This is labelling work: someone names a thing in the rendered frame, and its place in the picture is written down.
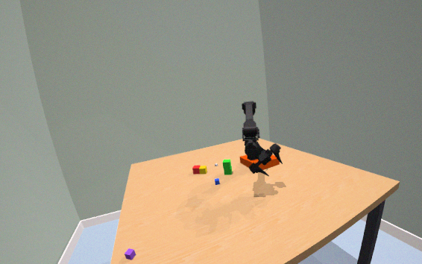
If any small purple block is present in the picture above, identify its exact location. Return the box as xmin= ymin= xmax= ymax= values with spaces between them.
xmin=124 ymin=248 xmax=136 ymax=260

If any green block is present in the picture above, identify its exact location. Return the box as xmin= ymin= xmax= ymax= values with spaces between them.
xmin=224 ymin=166 xmax=233 ymax=175
xmin=223 ymin=160 xmax=231 ymax=169

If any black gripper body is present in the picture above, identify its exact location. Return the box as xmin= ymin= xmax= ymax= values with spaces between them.
xmin=249 ymin=144 xmax=281 ymax=174

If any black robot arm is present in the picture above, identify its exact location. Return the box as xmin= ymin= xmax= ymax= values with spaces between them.
xmin=242 ymin=101 xmax=272 ymax=165

